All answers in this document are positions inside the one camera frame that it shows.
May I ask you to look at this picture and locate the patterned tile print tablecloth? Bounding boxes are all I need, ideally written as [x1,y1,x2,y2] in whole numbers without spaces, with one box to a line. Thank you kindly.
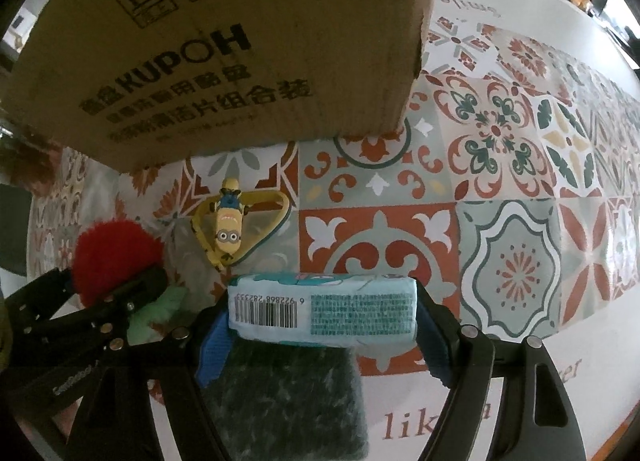
[25,0,640,461]

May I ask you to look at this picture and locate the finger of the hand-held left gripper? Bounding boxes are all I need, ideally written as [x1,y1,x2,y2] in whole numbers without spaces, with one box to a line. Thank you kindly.
[4,270,74,333]
[74,266,170,348]

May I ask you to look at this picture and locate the light blue tissue packet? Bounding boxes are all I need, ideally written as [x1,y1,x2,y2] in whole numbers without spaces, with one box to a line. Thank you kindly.
[227,272,419,343]

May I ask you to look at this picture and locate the brown cardboard box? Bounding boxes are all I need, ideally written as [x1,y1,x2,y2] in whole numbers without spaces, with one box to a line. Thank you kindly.
[0,0,442,176]

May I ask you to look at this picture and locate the dark green scouring sponge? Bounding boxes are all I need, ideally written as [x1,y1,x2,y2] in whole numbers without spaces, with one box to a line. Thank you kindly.
[206,335,372,461]

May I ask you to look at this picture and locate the light green soft toy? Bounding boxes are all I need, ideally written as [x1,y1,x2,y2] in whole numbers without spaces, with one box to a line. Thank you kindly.
[127,285,189,345]

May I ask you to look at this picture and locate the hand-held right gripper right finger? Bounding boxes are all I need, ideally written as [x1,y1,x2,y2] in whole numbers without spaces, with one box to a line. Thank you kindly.
[415,283,588,461]

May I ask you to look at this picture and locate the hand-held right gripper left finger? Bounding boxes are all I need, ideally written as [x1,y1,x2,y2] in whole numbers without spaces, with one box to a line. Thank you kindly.
[64,311,234,461]

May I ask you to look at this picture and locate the yellow looped item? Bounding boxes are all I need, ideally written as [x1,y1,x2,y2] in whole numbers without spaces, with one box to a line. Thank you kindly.
[192,177,292,272]

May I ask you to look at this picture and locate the red fluffy pompom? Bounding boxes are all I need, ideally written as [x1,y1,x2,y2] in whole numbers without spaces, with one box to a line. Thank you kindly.
[72,221,166,307]

